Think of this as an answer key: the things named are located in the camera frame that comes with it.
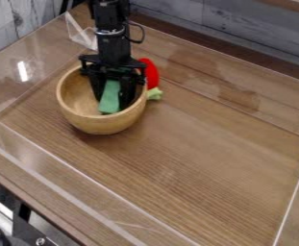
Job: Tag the clear acrylic tray wall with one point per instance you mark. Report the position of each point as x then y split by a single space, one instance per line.
82 207

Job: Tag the black table clamp mount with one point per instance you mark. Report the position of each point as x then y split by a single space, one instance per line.
24 231

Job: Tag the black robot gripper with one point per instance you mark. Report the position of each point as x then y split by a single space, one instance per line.
113 63

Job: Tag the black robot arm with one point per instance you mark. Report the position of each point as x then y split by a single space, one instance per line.
110 14

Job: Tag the green rectangular block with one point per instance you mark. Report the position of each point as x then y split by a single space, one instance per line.
109 104

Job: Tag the red plush strawberry toy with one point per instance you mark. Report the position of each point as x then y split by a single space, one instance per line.
154 93

